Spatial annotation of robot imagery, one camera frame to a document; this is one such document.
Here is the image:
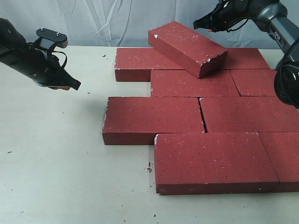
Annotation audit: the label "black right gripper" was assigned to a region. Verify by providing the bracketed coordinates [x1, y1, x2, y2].
[193, 2, 236, 32]

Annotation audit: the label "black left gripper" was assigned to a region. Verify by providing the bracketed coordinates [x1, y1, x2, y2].
[28, 50, 82, 91]

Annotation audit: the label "red brick pushed sideways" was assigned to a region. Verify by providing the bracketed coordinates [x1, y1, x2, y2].
[102, 97, 205, 145]

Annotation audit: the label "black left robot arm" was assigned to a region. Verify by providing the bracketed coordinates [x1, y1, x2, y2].
[0, 18, 81, 90]

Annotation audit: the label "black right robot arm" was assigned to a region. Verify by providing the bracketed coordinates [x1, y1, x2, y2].
[193, 0, 299, 108]

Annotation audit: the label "red brick second row right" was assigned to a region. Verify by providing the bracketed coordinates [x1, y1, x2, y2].
[230, 69, 276, 97]

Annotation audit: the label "red brick third row right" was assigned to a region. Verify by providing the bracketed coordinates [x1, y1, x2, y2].
[199, 97, 299, 133]

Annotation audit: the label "red brick front large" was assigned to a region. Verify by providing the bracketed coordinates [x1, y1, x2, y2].
[155, 133, 279, 195]

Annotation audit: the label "white wrinkled backdrop curtain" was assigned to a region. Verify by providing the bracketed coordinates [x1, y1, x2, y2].
[0, 0, 299, 50]

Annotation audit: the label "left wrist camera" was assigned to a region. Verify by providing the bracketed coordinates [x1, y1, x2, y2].
[35, 28, 68, 49]

